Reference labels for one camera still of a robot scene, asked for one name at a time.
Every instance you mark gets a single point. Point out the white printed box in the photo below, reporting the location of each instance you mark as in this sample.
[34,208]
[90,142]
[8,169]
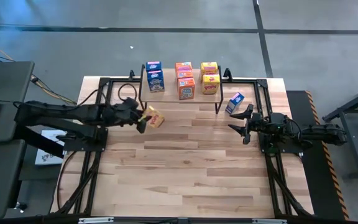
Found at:
[47,157]

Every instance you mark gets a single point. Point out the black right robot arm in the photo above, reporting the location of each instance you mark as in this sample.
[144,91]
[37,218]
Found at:
[322,137]

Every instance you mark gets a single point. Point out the orange Mini Wheats cereal box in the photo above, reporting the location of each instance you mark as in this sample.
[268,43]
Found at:
[183,66]
[184,74]
[186,89]

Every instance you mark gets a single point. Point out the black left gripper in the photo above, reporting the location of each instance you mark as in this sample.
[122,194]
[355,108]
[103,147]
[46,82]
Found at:
[123,112]

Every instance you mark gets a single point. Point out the black metal stand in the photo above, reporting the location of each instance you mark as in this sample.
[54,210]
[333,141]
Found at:
[352,149]

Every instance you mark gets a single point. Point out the wooden shelf with black legs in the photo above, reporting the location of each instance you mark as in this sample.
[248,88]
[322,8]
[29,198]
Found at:
[169,96]

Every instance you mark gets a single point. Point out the black metal rig frame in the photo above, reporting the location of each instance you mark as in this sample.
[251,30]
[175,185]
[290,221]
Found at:
[247,81]

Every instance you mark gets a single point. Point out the blue Frosted Flakes cereal box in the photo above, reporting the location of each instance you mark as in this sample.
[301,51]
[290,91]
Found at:
[153,66]
[234,104]
[156,81]

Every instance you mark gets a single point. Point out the black triangular frame bracket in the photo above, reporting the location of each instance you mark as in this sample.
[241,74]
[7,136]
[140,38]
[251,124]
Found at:
[131,75]
[227,75]

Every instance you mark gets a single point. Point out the silver metal bracket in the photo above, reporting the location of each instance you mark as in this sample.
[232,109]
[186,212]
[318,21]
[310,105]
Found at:
[269,221]
[95,220]

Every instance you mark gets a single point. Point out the black mat with hazard stripe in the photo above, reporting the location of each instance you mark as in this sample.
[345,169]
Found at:
[314,186]

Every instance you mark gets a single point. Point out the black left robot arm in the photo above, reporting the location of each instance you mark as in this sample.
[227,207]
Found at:
[57,112]

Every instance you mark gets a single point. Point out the desk caster wheel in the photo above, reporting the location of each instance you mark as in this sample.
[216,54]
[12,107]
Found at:
[20,206]

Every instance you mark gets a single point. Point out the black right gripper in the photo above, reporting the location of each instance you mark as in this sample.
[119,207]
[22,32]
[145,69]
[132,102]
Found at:
[257,124]

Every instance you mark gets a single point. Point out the yellow tape label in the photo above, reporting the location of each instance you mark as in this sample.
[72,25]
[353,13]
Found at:
[141,119]

